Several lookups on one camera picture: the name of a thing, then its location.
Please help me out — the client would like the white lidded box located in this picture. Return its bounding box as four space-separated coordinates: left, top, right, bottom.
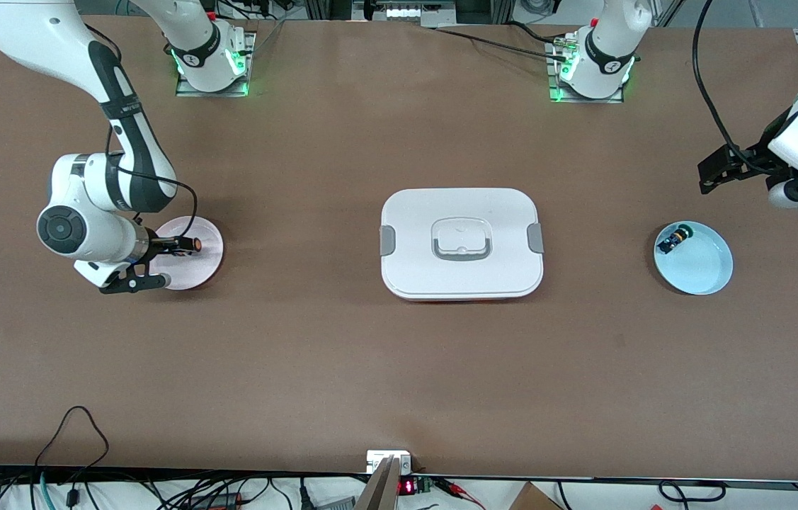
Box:
379 188 545 303

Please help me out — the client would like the small white socket box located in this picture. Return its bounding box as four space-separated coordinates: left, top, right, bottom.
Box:
366 450 414 475

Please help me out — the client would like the pink round plate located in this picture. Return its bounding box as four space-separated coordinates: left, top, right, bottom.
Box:
147 216 224 291

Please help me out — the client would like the light blue round plate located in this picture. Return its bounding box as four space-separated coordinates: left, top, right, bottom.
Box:
654 221 734 296

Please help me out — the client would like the white light bar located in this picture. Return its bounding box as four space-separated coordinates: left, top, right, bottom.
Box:
383 3 457 23

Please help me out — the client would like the red clip lead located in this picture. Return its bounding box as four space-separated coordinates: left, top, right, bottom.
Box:
437 477 486 510

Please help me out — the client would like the brown cardboard piece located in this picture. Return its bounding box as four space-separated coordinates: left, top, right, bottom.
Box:
508 482 563 510

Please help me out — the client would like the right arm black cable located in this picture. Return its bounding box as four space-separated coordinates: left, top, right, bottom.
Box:
106 127 200 242

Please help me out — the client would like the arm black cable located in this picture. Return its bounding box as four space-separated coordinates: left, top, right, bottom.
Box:
692 0 760 172
106 127 200 242

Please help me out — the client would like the blue push button switch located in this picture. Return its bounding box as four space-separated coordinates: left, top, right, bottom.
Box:
656 224 695 255

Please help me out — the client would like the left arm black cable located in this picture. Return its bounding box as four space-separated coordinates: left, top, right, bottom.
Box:
692 0 760 172

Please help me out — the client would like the looped black cable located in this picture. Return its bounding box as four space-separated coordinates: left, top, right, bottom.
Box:
656 480 727 504
32 405 111 472

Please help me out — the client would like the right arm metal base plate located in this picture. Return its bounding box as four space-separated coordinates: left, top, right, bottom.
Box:
173 31 258 98

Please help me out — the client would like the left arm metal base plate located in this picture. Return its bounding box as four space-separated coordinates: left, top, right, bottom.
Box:
545 37 627 105

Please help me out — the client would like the long black cable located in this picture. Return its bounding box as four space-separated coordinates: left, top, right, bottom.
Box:
433 21 574 63

